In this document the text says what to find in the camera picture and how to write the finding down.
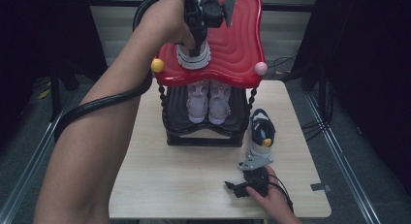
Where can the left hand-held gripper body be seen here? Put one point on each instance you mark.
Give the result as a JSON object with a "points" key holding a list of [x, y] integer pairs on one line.
{"points": [[211, 10]]}

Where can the black metal stand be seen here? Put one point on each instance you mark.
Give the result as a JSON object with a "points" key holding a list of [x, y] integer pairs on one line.
{"points": [[55, 94]]}

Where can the purple translucent sandal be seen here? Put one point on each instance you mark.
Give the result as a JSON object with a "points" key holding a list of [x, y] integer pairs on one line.
{"points": [[197, 104], [219, 104]]}

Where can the dark curtain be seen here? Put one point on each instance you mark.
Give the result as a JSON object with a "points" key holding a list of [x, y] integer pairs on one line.
{"points": [[38, 30], [371, 72]]}

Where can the grey tape piece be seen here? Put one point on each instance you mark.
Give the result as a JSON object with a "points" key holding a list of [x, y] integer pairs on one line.
{"points": [[321, 187]]}

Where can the metal floor rail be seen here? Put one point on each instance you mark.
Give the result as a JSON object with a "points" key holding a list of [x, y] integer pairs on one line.
{"points": [[339, 154], [40, 153]]}

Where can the person's right hand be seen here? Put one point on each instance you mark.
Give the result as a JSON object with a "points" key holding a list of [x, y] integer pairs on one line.
{"points": [[276, 204]]}

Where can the person's left hand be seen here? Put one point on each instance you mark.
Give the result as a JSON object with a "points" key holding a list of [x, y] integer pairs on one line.
{"points": [[164, 20]]}

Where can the navy and white sneaker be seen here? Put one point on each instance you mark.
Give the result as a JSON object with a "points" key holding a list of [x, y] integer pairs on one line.
{"points": [[260, 146], [194, 63]]}

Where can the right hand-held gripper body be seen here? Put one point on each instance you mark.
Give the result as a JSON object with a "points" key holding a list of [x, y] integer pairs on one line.
{"points": [[257, 180]]}

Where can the red and black shoe rack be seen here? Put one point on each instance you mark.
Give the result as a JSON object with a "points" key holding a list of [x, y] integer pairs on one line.
{"points": [[236, 49]]}

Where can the yellow tape strip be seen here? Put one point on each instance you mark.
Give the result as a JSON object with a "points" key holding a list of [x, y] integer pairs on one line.
{"points": [[43, 94]]}

